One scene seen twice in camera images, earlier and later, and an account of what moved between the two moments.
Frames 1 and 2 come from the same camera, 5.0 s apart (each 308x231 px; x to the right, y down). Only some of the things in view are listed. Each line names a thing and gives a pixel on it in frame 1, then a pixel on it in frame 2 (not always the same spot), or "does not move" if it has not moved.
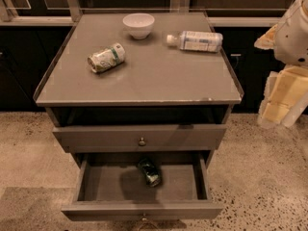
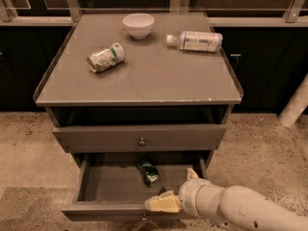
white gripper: x=293 y=41 to x=189 y=192
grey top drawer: x=140 y=138 does not move
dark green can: x=151 y=171 does not move
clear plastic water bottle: x=196 y=40 does not move
